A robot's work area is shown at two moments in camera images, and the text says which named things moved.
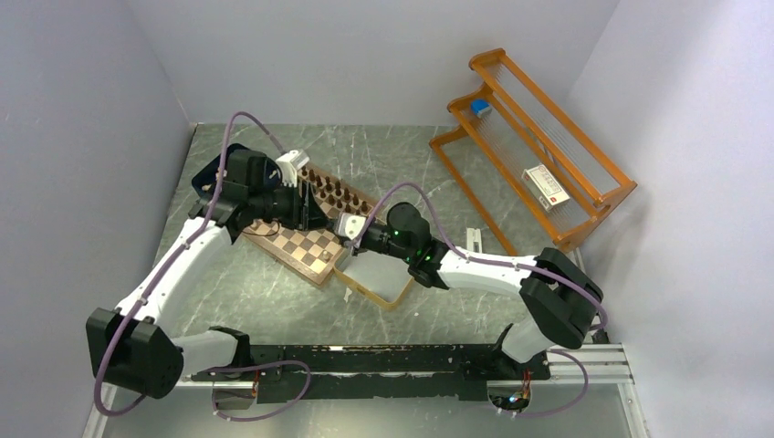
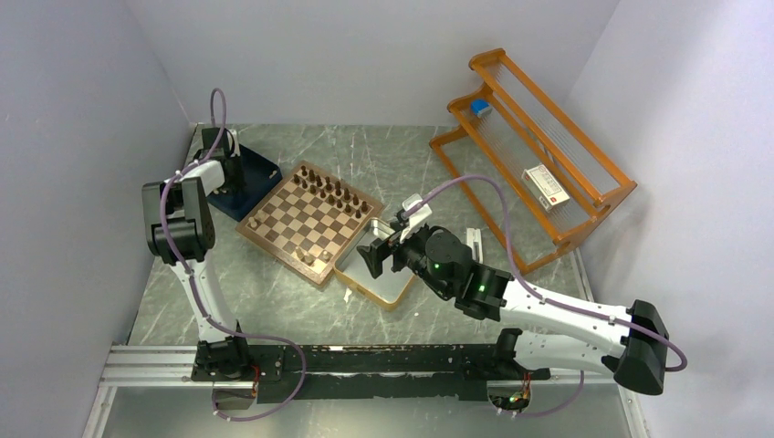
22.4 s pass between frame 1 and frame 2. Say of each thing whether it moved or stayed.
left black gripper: moved
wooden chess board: stayed
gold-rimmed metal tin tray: stayed
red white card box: stayed
